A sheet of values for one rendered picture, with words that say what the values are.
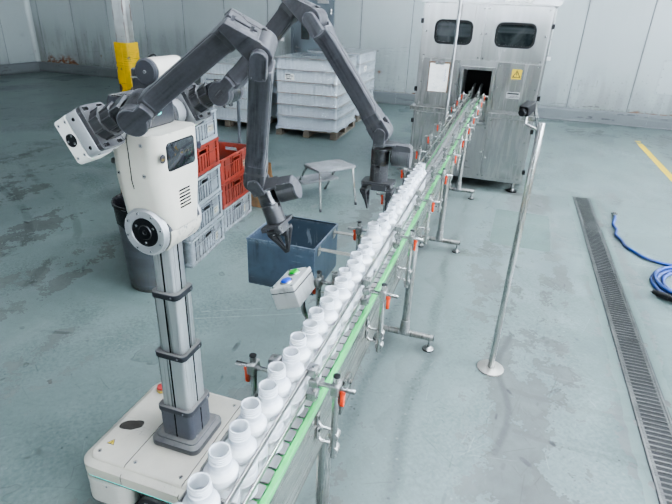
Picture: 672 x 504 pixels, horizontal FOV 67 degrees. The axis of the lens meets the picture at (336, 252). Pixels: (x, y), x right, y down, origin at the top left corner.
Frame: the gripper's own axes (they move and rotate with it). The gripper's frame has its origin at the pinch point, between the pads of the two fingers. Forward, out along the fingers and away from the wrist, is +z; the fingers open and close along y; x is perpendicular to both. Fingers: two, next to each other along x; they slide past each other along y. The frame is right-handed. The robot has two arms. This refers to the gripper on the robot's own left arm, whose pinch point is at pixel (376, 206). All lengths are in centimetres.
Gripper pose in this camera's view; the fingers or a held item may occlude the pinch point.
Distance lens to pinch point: 169.1
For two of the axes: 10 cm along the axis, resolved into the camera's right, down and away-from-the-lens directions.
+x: -3.2, 3.9, -8.7
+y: -9.5, -1.6, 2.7
